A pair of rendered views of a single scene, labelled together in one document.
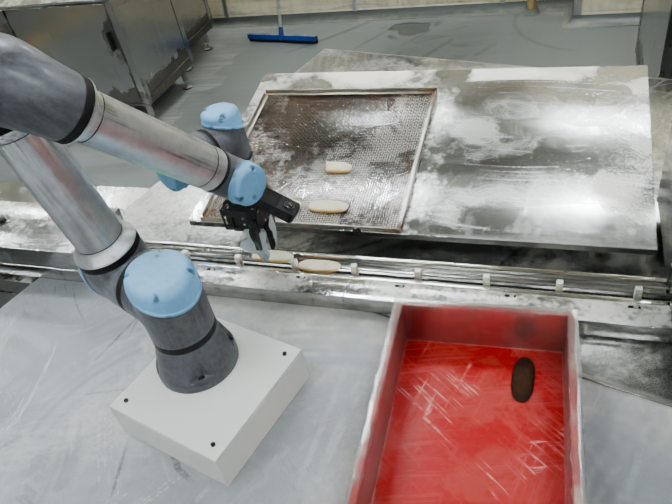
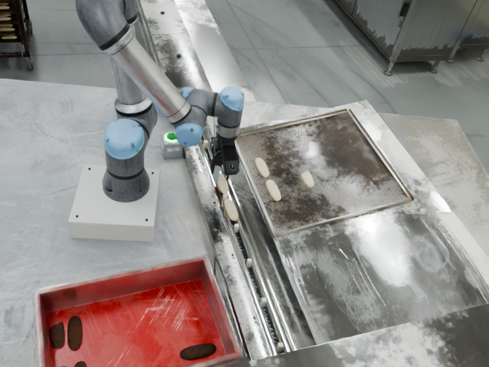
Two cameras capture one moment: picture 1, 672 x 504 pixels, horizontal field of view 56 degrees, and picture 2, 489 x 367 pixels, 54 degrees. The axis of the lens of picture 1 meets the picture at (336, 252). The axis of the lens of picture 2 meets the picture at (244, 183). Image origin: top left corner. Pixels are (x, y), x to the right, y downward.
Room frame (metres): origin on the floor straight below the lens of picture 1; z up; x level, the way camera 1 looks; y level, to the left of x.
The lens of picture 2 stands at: (0.26, -0.68, 2.06)
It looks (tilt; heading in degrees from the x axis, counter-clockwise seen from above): 45 degrees down; 40
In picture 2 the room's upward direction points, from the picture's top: 11 degrees clockwise
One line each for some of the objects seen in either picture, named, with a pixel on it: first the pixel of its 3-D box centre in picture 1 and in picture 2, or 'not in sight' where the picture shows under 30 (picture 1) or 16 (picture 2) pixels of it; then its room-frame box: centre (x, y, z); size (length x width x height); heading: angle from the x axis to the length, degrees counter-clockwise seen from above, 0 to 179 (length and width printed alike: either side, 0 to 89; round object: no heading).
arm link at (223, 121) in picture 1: (225, 135); (229, 106); (1.11, 0.16, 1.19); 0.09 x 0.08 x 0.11; 132
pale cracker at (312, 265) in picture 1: (319, 265); (231, 208); (1.06, 0.04, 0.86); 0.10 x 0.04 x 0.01; 66
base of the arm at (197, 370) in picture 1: (190, 343); (125, 174); (0.81, 0.29, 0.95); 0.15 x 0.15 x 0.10
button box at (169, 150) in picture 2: not in sight; (172, 148); (1.09, 0.41, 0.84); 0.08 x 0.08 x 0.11; 66
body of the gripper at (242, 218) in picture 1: (244, 200); (224, 144); (1.11, 0.17, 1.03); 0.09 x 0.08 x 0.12; 66
